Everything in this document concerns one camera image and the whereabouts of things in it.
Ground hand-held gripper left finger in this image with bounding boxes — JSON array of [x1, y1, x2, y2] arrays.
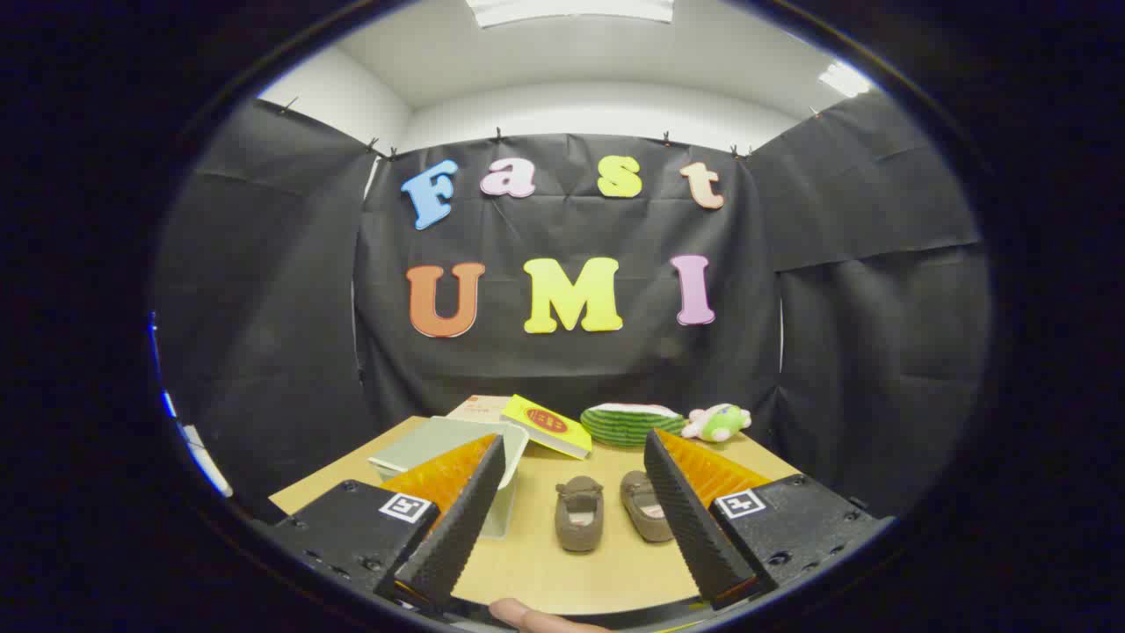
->
[[264, 433, 508, 614]]

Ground beige book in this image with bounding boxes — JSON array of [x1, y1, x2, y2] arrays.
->
[[446, 396, 512, 425]]

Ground yellow book with red label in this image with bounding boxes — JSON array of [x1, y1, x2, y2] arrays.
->
[[500, 395, 593, 461]]

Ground ceiling light panel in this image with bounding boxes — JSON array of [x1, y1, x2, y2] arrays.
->
[[819, 60, 873, 99], [466, 0, 675, 29]]

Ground white frame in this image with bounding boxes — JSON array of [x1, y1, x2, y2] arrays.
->
[[148, 312, 234, 499]]

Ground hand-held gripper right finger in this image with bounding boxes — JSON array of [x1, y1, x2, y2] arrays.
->
[[643, 428, 897, 612]]

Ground pink and green plush toy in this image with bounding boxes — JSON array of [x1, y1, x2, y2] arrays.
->
[[681, 404, 753, 443]]

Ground brown suede shoe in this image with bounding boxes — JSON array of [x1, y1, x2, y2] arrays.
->
[[555, 476, 606, 553], [620, 470, 676, 543]]

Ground watermelon slice plush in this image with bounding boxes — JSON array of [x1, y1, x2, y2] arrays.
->
[[580, 403, 688, 448]]

